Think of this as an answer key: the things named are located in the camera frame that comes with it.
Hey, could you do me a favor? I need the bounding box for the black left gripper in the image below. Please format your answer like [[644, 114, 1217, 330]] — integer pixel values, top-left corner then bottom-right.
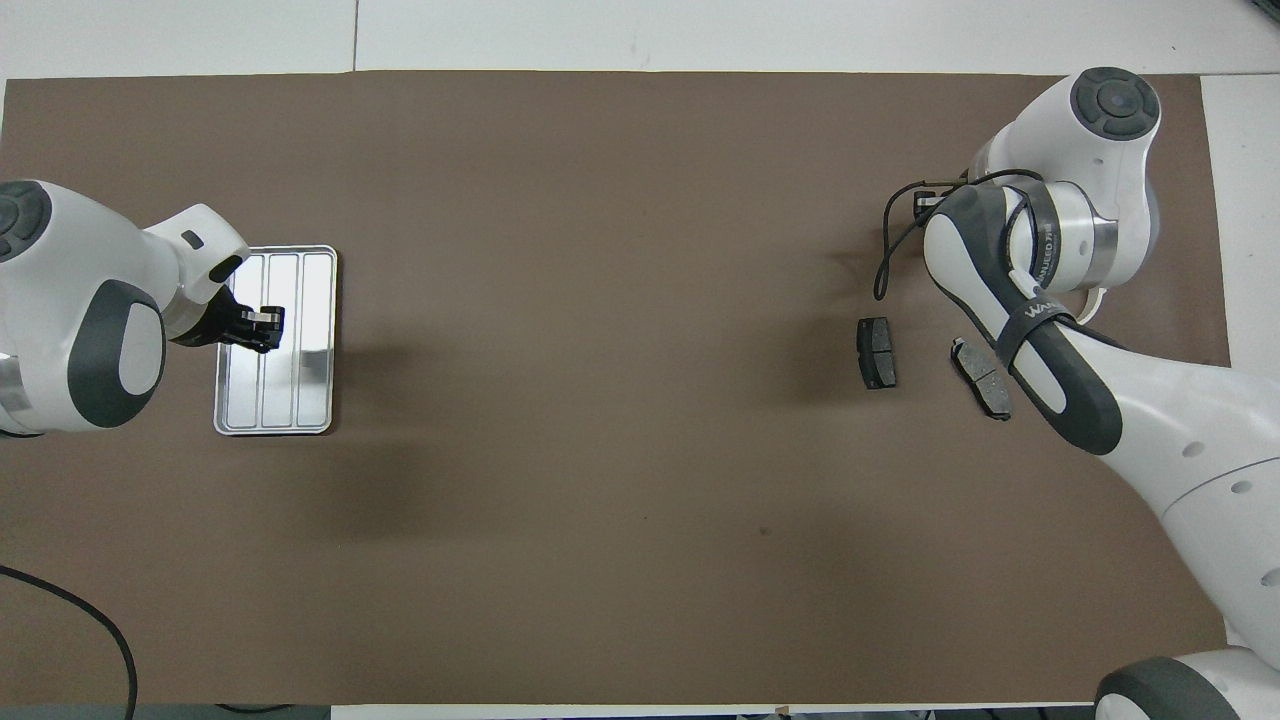
[[178, 296, 287, 355]]

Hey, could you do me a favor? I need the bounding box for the silver metal tray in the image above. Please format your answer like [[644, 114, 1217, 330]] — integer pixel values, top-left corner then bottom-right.
[[213, 244, 339, 437]]

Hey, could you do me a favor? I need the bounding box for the dark grey brake pad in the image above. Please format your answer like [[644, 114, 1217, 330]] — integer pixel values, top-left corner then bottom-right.
[[856, 316, 898, 391], [950, 337, 1013, 422]]

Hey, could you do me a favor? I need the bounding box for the brown table mat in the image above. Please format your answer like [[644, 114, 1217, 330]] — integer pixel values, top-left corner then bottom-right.
[[0, 70, 1233, 706]]

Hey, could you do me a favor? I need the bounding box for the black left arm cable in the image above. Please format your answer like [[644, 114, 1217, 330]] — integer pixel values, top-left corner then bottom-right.
[[0, 564, 138, 720]]

